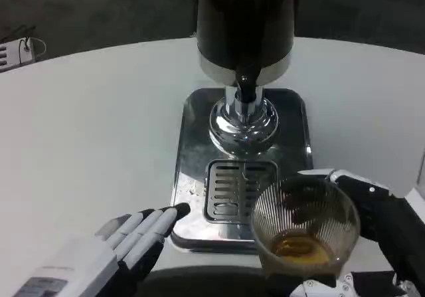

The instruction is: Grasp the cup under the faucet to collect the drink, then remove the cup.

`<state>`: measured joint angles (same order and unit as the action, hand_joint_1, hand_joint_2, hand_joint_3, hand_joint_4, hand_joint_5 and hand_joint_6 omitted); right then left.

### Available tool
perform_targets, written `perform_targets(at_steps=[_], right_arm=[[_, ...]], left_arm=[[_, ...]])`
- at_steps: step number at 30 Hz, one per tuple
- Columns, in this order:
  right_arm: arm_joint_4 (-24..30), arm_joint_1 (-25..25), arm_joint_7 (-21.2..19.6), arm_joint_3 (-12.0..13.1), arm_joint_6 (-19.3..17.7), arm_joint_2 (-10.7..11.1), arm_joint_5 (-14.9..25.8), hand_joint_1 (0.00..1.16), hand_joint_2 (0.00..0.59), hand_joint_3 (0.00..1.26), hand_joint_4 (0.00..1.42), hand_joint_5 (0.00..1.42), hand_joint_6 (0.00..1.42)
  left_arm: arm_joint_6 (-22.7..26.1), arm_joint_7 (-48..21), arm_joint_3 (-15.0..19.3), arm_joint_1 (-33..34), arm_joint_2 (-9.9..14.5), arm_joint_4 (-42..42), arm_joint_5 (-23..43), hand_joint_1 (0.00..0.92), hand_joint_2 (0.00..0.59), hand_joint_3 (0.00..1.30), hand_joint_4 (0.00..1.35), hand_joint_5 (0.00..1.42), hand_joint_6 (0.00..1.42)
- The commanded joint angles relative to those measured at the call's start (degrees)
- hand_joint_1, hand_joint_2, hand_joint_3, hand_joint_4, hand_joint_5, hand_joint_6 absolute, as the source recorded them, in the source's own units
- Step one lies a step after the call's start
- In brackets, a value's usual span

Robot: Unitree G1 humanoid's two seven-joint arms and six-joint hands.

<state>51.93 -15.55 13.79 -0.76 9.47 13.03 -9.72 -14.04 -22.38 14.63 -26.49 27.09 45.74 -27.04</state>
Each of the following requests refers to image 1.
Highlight white vented device box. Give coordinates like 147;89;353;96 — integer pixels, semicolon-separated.
0;38;35;74

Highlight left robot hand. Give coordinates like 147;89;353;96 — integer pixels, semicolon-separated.
11;203;192;297

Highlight steel drip tray base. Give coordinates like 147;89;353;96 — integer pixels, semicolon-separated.
169;87;315;255

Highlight clear ribbed glass cup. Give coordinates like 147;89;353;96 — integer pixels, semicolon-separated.
249;174;362;278

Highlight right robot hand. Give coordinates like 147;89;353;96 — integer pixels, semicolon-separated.
292;167;425;297

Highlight black dispenser tap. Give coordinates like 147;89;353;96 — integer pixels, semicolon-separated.
236;72;260;104

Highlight thin white looped cable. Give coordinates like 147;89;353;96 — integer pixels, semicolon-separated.
18;27;47;62

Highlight slotted steel drip grid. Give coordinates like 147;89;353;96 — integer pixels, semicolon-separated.
204;159;280;225

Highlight dark drink dispenser steel pedestal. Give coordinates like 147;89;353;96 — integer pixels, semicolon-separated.
182;0;301;155

